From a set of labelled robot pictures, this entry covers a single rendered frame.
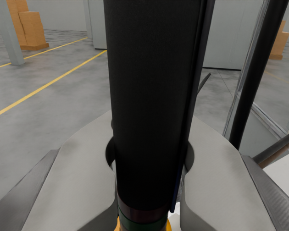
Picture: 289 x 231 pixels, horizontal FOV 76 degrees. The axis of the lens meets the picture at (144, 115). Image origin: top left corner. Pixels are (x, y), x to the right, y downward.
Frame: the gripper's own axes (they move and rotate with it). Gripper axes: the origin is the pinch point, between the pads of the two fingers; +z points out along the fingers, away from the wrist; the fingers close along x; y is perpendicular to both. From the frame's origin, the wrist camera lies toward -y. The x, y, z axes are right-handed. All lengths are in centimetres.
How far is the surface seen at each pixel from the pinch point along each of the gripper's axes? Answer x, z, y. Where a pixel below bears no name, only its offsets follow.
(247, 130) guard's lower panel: 70, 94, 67
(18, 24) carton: -462, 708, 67
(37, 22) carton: -404, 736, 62
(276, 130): 70, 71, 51
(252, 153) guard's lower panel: 70, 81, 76
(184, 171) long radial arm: 11.7, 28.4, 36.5
